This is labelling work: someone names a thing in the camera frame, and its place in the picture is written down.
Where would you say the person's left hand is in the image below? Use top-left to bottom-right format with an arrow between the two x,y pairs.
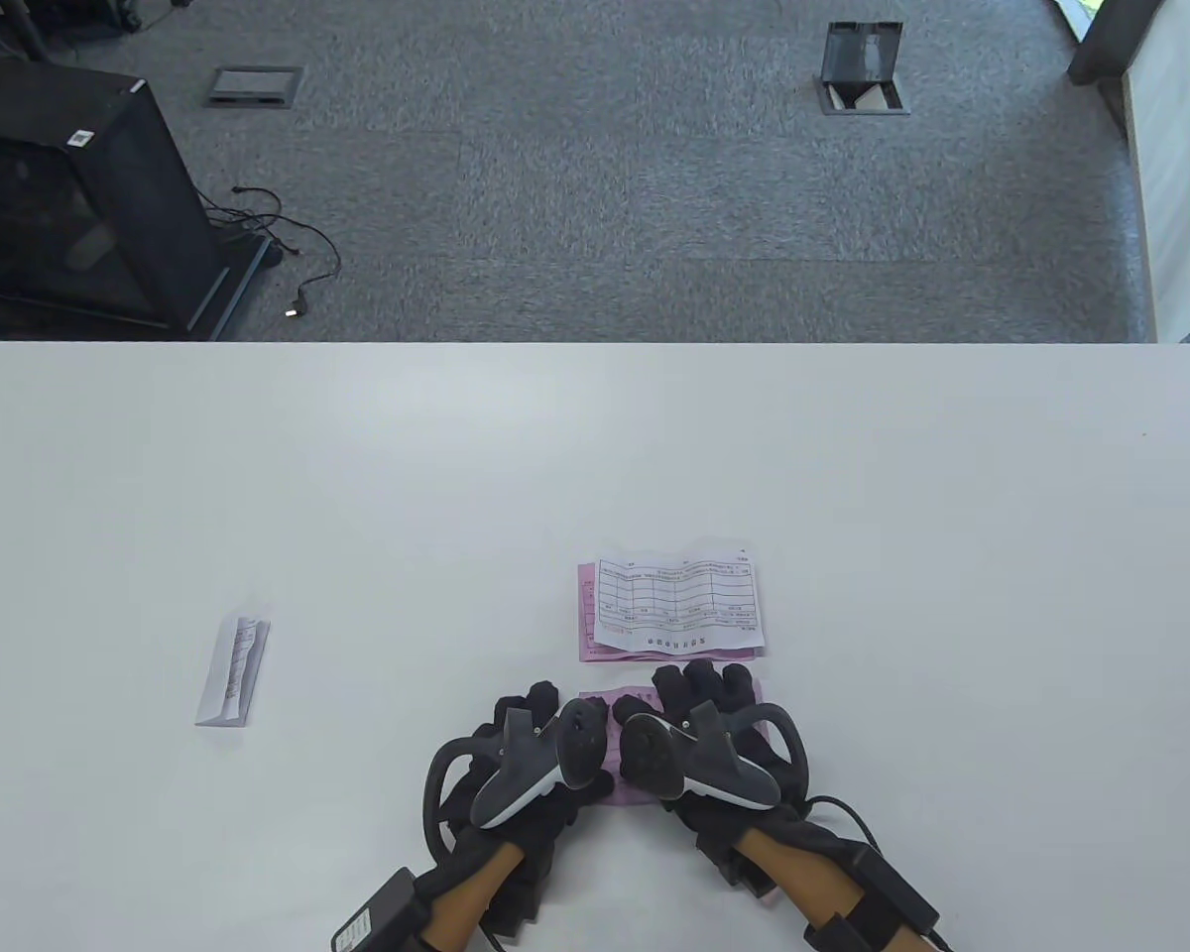
434,680 -> 618,908

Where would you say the black cabinet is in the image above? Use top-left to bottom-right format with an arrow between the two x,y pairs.
0,48 -> 274,341

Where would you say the black floor cable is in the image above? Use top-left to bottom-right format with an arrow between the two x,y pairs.
198,185 -> 343,320

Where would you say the closed gray floor box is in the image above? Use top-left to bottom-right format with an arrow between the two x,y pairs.
205,65 -> 305,108

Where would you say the white partition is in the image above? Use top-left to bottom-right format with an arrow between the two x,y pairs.
1121,0 -> 1190,344

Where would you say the white invoice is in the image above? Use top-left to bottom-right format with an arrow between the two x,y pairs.
194,614 -> 272,728
595,540 -> 768,657

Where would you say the person's right hand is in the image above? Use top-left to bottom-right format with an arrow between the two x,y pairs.
610,661 -> 859,874

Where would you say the person's left forearm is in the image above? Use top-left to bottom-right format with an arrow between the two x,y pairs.
418,848 -> 522,952

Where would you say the gray left hand controller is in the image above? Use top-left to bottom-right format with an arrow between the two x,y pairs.
420,697 -> 618,866

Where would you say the dark pillar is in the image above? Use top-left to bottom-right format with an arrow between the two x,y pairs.
1067,0 -> 1151,88

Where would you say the person's right forearm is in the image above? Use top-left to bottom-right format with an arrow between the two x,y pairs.
742,828 -> 869,952

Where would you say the black furniture leg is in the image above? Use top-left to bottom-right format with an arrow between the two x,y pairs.
0,0 -> 51,62

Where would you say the gray right hand controller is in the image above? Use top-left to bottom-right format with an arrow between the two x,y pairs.
619,699 -> 812,816

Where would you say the open gray floor box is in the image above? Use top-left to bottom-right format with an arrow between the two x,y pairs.
815,22 -> 911,118

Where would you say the gray hand controller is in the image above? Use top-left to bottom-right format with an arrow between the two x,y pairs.
420,697 -> 618,866
619,699 -> 812,816

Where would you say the pink invoice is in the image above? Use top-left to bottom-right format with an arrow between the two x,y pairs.
576,562 -> 765,664
578,682 -> 767,810

